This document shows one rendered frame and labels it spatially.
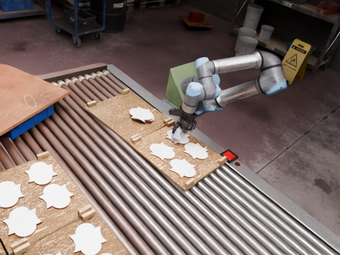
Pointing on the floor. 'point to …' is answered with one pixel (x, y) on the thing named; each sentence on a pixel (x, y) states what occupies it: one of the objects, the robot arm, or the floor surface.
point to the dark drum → (110, 14)
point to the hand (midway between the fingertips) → (177, 136)
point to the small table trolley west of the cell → (58, 23)
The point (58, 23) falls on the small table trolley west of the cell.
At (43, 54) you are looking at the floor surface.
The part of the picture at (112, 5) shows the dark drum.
